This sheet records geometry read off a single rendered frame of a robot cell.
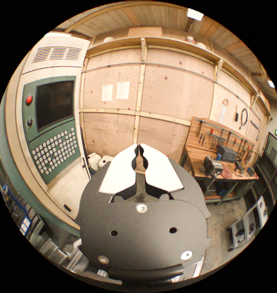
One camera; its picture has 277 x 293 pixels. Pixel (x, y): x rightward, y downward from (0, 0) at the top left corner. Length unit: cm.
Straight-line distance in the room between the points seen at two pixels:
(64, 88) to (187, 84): 151
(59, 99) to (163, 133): 150
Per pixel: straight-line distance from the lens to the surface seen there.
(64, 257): 104
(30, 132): 65
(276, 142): 371
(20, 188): 27
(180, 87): 158
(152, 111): 156
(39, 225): 98
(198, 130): 163
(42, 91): 69
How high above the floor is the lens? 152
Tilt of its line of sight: 29 degrees down
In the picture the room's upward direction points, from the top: 7 degrees clockwise
